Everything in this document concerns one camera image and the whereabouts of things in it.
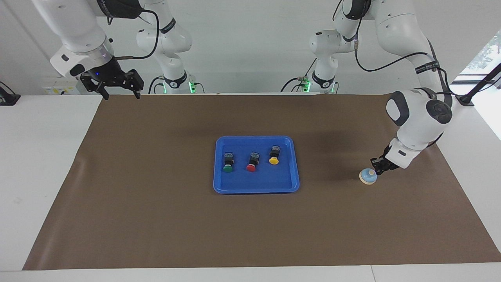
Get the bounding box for light blue desk bell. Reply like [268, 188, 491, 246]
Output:
[359, 168, 378, 185]

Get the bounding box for white wall socket box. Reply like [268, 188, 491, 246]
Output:
[42, 80, 83, 95]

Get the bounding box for brown table mat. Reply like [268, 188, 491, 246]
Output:
[22, 94, 501, 271]

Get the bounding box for red push button switch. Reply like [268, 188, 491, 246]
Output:
[246, 152, 261, 172]

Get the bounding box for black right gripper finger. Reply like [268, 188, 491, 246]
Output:
[80, 74, 109, 100]
[127, 70, 144, 99]

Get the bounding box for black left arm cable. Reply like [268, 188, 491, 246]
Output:
[354, 33, 451, 94]

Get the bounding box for black base cable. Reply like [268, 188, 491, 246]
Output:
[280, 76, 312, 93]
[149, 76, 166, 94]

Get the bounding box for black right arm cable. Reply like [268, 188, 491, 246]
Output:
[108, 8, 160, 61]

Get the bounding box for black table clamp mount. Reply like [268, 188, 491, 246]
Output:
[0, 81, 21, 106]

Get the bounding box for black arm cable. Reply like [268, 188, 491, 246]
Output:
[108, 8, 160, 61]
[354, 33, 451, 94]

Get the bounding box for black angled stand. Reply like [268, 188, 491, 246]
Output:
[454, 63, 501, 107]

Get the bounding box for blue plastic tray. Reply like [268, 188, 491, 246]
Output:
[213, 136, 300, 194]

